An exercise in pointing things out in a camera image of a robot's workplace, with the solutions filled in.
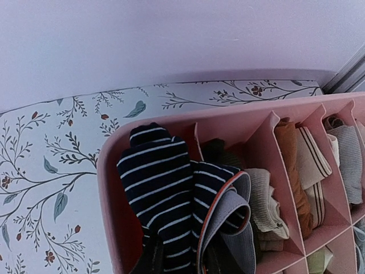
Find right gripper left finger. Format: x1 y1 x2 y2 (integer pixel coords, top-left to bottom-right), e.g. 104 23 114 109
130 230 164 274

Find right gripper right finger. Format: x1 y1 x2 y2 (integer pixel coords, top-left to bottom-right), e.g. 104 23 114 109
204 245 227 274

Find navy striped underwear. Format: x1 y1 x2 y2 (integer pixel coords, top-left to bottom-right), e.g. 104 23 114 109
117 123 256 273

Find cream ribbed rolled garment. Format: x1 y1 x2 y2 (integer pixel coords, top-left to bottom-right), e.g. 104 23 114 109
246 168 290 252

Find pale green rolled garment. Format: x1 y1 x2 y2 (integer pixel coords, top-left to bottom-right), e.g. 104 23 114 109
307 246 334 274

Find dark olive rolled garment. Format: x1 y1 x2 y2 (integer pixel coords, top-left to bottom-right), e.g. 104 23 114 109
201 138 244 170

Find cream striped rolled garment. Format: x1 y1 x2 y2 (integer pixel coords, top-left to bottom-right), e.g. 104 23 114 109
295 127 332 228

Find pink divided organizer tray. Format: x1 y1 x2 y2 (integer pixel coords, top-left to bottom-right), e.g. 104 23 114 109
97 93 364 273

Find floral table cloth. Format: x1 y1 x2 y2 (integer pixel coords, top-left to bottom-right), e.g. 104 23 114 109
1 80 322 273

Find brown rolled garment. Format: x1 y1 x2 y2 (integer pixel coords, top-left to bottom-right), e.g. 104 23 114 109
274 119 313 239

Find grey ribbed rolled garment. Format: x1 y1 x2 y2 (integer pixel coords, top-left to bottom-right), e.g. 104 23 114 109
323 115 363 205

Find right aluminium frame post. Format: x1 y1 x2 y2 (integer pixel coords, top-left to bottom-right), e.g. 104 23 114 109
322 45 364 94

